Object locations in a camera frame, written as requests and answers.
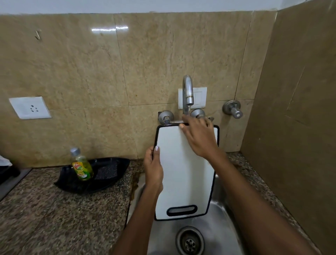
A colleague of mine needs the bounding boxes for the square white wall socket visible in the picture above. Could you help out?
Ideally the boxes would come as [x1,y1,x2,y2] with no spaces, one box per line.
[9,96,52,120]

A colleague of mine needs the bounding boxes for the black plastic soap tray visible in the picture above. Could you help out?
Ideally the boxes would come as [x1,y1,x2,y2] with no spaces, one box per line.
[54,157,131,195]

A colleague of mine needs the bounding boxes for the round steel wall valve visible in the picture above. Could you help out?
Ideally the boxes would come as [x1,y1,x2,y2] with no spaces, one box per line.
[222,99,243,119]

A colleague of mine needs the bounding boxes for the grey drip tray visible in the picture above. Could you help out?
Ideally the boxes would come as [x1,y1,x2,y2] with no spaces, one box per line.
[0,168,33,201]

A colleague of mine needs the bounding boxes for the black white dish rack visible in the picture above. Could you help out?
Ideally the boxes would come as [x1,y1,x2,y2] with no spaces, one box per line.
[0,155,21,184]

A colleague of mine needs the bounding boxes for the dark scrub pad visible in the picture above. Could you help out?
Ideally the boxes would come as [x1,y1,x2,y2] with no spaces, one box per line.
[94,165,118,180]

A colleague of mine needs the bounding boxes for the yellow dish soap bottle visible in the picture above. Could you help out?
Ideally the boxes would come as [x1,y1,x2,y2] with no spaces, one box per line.
[70,147,95,182]

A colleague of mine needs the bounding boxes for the person's left forearm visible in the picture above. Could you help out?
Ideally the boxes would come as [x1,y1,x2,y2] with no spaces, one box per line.
[111,185,163,255]

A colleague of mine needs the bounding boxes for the person's right hand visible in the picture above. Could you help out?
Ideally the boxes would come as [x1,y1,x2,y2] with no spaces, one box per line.
[179,115,221,161]

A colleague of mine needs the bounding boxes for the white switch plate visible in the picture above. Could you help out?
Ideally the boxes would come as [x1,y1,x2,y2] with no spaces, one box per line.
[178,87,208,110]

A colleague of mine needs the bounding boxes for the person's right forearm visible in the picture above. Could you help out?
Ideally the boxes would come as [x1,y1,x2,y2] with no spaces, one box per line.
[207,151,321,255]

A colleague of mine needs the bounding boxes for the steel sink drain strainer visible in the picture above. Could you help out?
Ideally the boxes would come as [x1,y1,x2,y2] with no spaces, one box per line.
[175,226,205,255]

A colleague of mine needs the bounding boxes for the stainless steel sink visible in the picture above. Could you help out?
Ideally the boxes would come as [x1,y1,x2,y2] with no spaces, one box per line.
[125,171,252,255]

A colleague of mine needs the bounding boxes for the steel wall faucet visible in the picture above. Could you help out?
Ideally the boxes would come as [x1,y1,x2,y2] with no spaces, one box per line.
[158,75,215,125]

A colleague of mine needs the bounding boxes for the person's left hand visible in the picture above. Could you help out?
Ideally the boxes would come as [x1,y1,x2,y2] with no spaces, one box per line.
[143,146,164,195]

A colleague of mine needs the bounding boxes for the food print cutting board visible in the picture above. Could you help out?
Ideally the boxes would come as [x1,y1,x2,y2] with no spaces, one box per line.
[153,123,220,222]

